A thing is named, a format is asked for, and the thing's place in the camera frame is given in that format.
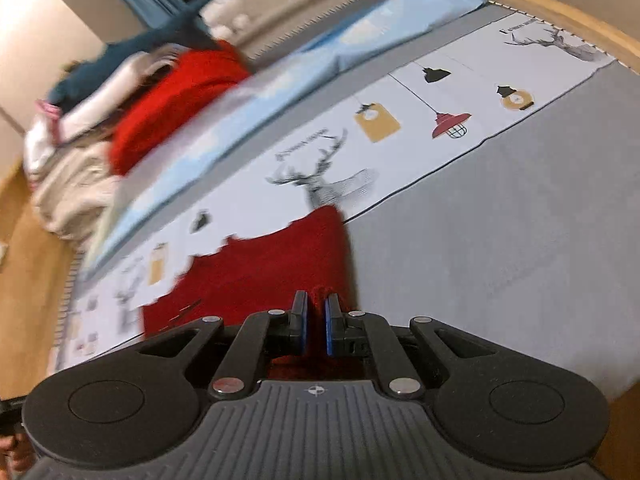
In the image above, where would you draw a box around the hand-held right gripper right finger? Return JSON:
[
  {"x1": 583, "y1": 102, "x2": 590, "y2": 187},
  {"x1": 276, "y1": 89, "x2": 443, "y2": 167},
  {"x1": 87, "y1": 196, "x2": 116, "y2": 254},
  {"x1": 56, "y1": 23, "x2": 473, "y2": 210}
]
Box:
[{"x1": 324, "y1": 294, "x2": 496, "y2": 400}]

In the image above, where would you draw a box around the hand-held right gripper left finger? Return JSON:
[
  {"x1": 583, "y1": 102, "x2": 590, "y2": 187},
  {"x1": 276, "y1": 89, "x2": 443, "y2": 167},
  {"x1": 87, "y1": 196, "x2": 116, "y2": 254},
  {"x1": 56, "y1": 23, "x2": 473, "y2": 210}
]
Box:
[{"x1": 137, "y1": 290, "x2": 310, "y2": 401}]

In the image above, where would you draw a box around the small dark red knit garment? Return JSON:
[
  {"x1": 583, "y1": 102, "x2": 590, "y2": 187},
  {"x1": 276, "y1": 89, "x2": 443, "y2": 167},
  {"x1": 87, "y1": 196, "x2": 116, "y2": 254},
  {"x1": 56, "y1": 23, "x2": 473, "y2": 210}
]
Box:
[{"x1": 141, "y1": 205, "x2": 373, "y2": 381}]

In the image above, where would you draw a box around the person's left hand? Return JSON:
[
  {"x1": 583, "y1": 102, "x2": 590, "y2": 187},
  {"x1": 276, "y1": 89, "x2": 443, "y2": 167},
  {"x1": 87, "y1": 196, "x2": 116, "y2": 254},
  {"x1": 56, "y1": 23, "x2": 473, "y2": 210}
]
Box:
[{"x1": 0, "y1": 432, "x2": 33, "y2": 473}]

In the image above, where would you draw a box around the grey white printed bed sheet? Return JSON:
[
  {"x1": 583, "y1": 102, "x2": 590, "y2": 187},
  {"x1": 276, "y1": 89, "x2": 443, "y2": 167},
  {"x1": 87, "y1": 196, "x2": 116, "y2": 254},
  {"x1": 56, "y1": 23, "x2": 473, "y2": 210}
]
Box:
[{"x1": 50, "y1": 5, "x2": 626, "y2": 411}]

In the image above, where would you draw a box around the folded beige blanket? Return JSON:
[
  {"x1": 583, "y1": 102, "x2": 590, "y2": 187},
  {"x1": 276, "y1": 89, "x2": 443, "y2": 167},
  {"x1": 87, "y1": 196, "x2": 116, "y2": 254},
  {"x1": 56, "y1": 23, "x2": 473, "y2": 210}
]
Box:
[{"x1": 30, "y1": 140, "x2": 131, "y2": 243}]

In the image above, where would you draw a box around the folded red knit blanket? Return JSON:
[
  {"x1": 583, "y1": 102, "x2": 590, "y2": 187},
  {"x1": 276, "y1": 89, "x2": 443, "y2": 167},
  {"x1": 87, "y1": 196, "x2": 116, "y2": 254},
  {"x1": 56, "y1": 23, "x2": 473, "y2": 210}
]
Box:
[{"x1": 109, "y1": 42, "x2": 253, "y2": 177}]

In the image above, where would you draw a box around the white roll pillow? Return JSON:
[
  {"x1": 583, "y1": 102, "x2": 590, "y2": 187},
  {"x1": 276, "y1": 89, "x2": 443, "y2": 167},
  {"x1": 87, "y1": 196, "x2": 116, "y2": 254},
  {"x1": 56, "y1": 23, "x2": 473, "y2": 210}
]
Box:
[{"x1": 55, "y1": 52, "x2": 186, "y2": 141}]

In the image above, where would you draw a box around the light blue cloud-print duvet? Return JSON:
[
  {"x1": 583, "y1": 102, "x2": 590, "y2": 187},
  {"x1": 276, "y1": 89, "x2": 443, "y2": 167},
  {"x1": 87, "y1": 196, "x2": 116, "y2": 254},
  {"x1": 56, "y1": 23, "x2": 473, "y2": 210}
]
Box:
[{"x1": 85, "y1": 0, "x2": 488, "y2": 281}]

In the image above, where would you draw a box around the white plush toy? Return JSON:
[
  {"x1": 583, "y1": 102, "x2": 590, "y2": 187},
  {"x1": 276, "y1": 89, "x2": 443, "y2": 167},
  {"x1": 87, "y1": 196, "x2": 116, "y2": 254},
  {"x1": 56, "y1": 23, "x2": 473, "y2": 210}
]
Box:
[{"x1": 201, "y1": 0, "x2": 251, "y2": 41}]

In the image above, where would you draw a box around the dark teal cloth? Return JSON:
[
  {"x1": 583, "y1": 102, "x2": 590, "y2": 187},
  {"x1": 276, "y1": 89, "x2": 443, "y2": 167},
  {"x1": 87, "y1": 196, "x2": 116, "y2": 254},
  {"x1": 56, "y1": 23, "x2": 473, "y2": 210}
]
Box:
[{"x1": 47, "y1": 0, "x2": 221, "y2": 108}]

